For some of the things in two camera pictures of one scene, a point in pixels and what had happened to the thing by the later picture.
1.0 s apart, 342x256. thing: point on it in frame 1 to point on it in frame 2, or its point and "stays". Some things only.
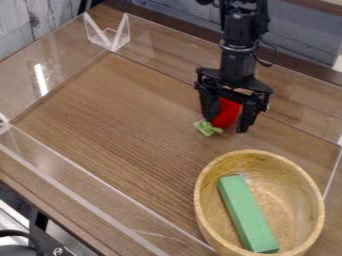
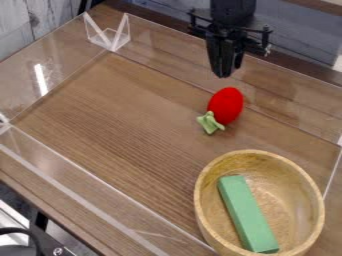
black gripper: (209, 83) to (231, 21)
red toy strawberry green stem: (225, 117) stays
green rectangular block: (248, 213) stays
